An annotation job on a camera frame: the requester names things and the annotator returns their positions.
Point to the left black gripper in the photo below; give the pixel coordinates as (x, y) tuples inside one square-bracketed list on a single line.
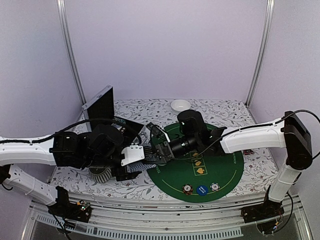
[(122, 174)]

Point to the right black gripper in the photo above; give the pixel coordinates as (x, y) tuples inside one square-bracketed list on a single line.
[(162, 148)]

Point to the blue playing card deck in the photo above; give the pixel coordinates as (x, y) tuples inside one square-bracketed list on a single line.
[(143, 165)]

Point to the red chip stack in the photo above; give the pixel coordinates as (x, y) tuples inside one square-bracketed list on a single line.
[(187, 189)]

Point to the blue small blind button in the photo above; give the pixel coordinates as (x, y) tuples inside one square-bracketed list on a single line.
[(202, 190)]

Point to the white chip stack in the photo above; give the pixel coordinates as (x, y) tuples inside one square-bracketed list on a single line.
[(215, 187)]

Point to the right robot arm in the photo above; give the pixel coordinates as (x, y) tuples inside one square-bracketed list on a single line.
[(198, 142)]

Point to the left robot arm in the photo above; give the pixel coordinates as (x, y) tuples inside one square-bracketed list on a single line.
[(97, 149)]

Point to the striped ceramic mug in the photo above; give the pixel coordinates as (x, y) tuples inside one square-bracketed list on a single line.
[(100, 175)]

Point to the round green poker mat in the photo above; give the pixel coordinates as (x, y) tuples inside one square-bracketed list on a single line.
[(226, 170)]

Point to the white ceramic bowl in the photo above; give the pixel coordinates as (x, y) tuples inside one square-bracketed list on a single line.
[(180, 105)]

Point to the aluminium poker chip case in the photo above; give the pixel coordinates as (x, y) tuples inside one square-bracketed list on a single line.
[(102, 106)]

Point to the red black triangle button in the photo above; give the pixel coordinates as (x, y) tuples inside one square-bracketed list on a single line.
[(248, 152)]

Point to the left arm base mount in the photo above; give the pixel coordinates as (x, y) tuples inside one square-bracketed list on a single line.
[(80, 211)]

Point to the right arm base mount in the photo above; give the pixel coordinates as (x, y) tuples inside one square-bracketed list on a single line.
[(262, 211)]

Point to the left aluminium frame post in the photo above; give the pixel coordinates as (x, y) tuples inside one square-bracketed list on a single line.
[(62, 14)]

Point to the aluminium frame post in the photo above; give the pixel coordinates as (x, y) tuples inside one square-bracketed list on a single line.
[(270, 5), (62, 14)]

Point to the right aluminium frame post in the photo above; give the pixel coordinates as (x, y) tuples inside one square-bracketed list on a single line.
[(270, 5)]

